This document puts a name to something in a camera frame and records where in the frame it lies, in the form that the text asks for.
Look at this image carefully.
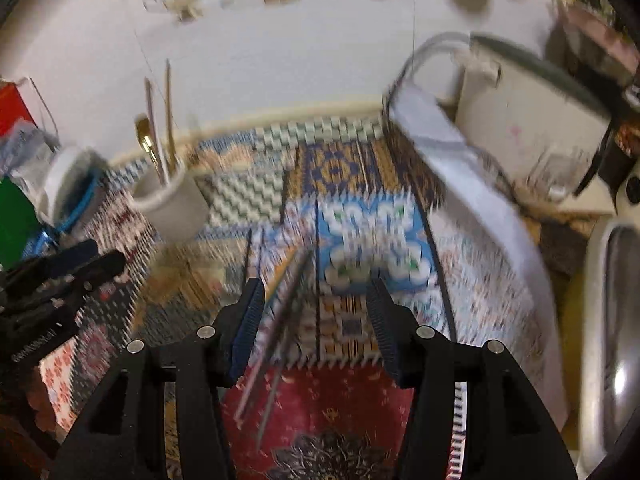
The dark green chopstick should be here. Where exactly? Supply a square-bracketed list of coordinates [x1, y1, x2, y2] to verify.
[255, 248, 311, 452]

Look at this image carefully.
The yellow chopstick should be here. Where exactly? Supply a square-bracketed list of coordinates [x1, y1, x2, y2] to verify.
[165, 60, 177, 174]

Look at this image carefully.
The colourful patchwork mat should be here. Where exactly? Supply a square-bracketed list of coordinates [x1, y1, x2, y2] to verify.
[39, 79, 572, 480]

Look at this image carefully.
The gold spoon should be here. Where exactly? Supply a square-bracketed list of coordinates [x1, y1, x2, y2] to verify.
[134, 114, 165, 184]

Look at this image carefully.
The white chopstick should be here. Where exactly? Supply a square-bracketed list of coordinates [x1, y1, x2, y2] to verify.
[144, 78, 167, 185]

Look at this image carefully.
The white ceramic cup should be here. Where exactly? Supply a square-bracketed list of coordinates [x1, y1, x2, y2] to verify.
[129, 160, 209, 243]

